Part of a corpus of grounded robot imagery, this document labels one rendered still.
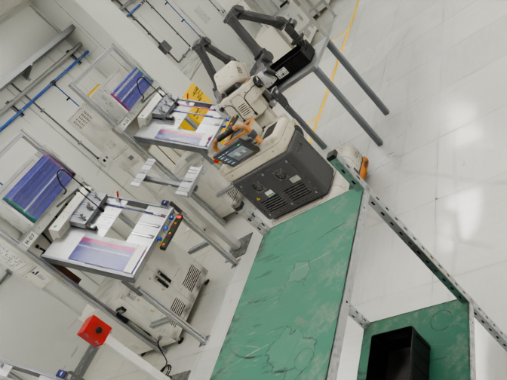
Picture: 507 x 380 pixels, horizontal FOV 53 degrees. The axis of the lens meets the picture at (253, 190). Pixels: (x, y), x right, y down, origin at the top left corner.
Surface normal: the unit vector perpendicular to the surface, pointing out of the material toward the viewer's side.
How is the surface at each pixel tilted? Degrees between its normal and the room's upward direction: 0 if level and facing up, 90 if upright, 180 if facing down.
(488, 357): 0
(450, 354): 0
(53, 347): 90
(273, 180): 90
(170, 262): 90
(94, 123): 90
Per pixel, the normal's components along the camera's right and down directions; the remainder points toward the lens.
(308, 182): -0.30, 0.66
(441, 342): -0.68, -0.65
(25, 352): 0.68, -0.39
